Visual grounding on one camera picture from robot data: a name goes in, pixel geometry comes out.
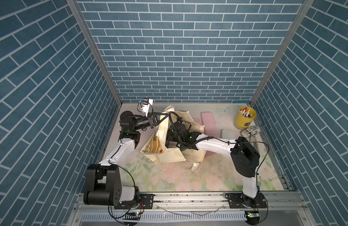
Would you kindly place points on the floral cream canvas bag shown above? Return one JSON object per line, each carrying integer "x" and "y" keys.
{"x": 160, "y": 150}

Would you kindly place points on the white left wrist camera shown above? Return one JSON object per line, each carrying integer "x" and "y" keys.
{"x": 146, "y": 106}

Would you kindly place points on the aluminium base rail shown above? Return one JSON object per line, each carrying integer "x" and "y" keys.
{"x": 277, "y": 208}

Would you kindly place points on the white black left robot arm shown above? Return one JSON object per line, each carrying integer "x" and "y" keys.
{"x": 103, "y": 185}

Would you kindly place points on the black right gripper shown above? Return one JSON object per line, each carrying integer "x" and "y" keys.
{"x": 169, "y": 136}

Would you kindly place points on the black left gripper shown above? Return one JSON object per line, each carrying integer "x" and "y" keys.
{"x": 151, "y": 121}

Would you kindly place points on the yellow pen cup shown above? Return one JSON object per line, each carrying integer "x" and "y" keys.
{"x": 245, "y": 117}

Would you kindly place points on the white pencil case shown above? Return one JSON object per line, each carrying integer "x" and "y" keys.
{"x": 228, "y": 134}

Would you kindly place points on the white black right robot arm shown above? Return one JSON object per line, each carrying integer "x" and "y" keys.
{"x": 244, "y": 156}

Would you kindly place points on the pink pencil case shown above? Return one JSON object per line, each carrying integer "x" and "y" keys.
{"x": 209, "y": 123}

